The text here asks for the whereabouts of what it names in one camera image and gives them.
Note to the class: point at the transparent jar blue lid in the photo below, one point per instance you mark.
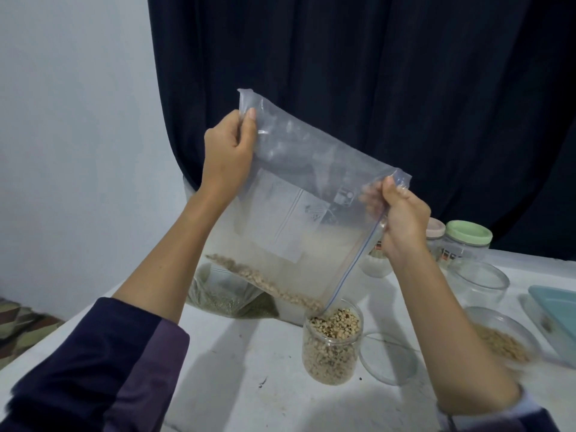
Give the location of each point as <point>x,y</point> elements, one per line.
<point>376,263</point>

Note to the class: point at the person's left forearm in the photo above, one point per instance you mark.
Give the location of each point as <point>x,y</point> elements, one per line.
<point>166,270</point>

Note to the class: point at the dark navy curtain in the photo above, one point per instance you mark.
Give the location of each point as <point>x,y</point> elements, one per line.
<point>378,76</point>

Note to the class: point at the clear zip bag of black-eyed peas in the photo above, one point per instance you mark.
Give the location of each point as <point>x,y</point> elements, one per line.
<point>297,202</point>

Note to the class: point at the clear bag with green beans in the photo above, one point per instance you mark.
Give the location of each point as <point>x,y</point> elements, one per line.
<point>216,292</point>

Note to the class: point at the teal lidded plastic container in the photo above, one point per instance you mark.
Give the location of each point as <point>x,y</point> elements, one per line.
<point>556,312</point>

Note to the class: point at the pile of yellow soybeans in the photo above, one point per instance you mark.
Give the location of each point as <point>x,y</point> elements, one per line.
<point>502,344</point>

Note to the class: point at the pile of green beans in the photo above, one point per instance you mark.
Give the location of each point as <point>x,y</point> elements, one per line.
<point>256,309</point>

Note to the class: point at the person's right hand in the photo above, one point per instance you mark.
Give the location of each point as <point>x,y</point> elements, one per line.
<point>405,222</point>

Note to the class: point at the transparent jar pink lid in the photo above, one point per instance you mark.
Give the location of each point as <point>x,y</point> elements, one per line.
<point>435,227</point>

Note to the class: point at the transparent jar green lid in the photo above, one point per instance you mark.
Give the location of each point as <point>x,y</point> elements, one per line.
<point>468,232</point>

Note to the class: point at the person's right forearm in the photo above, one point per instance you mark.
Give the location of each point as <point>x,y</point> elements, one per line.
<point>450,346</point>

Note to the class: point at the person's left hand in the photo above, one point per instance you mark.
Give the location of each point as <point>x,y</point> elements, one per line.
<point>227,157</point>

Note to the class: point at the clear round lid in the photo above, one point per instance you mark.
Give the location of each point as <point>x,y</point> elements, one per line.
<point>389,360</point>

